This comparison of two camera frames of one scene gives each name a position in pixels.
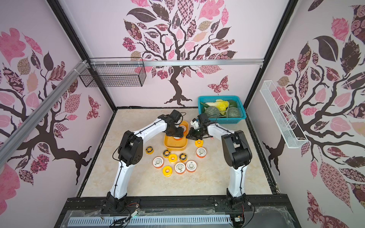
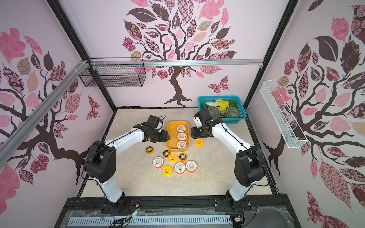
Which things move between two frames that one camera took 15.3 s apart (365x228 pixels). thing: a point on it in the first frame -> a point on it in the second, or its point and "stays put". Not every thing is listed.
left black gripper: x=179 y=133 -> x=163 y=137
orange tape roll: x=184 y=128 stays put
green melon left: x=212 y=112 stays put
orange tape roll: x=201 y=152 -> x=181 y=144
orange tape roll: x=158 y=162 stays put
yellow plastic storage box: x=171 y=144 stays put
